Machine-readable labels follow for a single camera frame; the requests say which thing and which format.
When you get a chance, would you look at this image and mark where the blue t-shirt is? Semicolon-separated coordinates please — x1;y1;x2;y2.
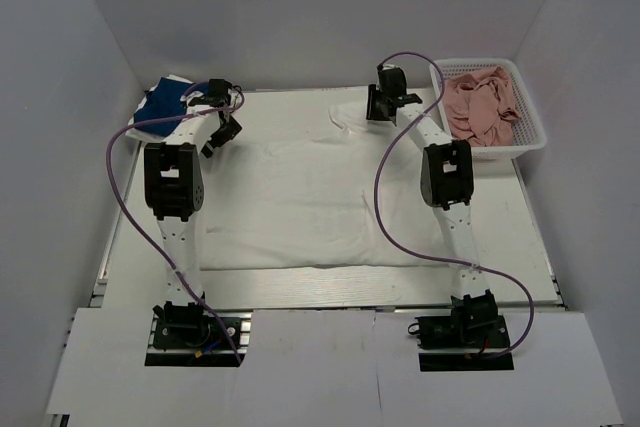
133;76;201;138

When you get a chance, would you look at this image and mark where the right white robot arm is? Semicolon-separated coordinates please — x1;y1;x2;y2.
366;63;490;303

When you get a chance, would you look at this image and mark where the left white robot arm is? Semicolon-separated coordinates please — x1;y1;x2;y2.
134;78;243;306

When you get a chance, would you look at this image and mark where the pink t-shirt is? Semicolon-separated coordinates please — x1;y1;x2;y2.
443;66;520;147

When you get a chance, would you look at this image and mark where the white plastic basket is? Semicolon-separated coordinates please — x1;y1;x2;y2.
435;58;546;161

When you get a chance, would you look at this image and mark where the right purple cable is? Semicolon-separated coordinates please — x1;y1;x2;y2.
373;51;535;359

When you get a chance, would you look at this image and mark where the purple cable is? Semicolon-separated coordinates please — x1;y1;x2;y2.
107;80;247;366
373;51;535;359

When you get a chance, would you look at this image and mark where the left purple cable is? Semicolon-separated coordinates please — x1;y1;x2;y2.
107;80;247;366

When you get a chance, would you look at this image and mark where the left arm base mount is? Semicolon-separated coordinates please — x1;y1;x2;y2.
144;302;251;368

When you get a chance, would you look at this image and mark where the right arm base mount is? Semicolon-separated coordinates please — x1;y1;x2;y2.
407;291;514;373

